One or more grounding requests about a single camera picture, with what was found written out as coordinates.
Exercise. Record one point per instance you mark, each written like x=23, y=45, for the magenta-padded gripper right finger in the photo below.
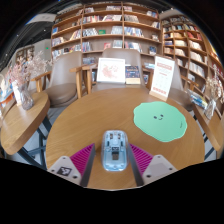
x=141, y=160

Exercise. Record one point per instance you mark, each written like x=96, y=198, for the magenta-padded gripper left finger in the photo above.
x=81, y=160

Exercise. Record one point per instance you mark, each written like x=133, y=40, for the transparent computer mouse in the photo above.
x=114, y=150

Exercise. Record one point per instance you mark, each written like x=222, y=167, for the green wavy-edged mouse pad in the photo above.
x=160, y=121

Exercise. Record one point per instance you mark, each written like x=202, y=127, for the beige wooden armchair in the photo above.
x=181, y=98
x=121, y=55
x=65, y=76

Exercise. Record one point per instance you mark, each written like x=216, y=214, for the glass vase with pink flowers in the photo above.
x=26, y=98

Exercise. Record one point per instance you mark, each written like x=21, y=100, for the stack of books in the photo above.
x=197, y=98

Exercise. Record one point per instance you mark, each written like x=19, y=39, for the white sign on wooden base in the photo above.
x=162, y=76

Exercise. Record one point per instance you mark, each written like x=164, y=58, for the glass vase with pale flowers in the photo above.
x=210, y=108

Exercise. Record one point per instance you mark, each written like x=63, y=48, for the dark standing book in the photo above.
x=132, y=74

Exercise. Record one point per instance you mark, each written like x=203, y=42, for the small white table sign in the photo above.
x=16, y=93

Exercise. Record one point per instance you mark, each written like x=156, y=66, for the white framed red picture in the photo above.
x=111, y=70

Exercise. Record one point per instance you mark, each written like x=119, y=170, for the small distant bookshelf unit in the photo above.
x=25, y=53

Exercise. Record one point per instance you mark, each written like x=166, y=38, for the angled wooden bookshelf unit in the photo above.
x=186, y=43

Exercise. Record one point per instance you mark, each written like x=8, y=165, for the wide wooden bookshelf unit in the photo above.
x=106, y=30

